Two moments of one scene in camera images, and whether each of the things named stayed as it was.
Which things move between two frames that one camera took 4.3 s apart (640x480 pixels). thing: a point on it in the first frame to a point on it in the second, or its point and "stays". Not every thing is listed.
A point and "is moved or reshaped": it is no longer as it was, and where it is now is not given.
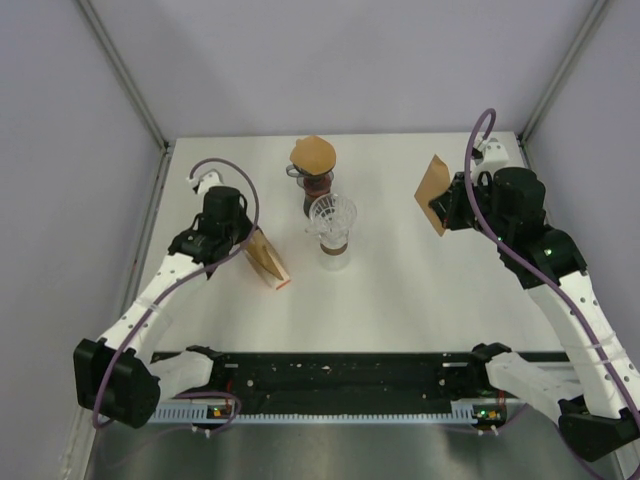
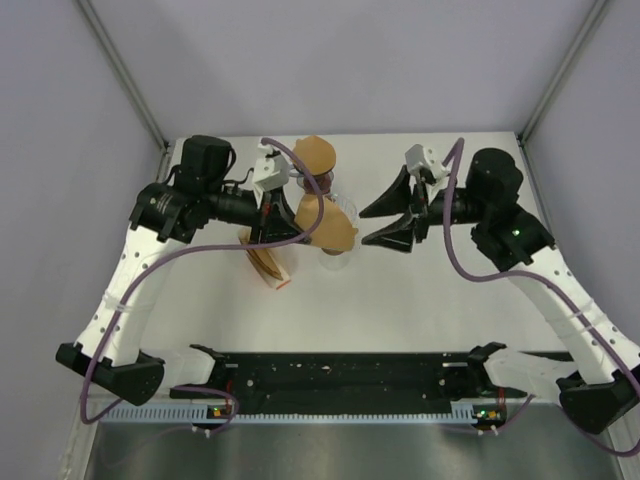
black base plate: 358,375 stays
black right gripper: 448,203 to 400,236
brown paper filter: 434,182 is moved or reshaped
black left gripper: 247,225 to 276,221
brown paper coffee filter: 313,154 stays
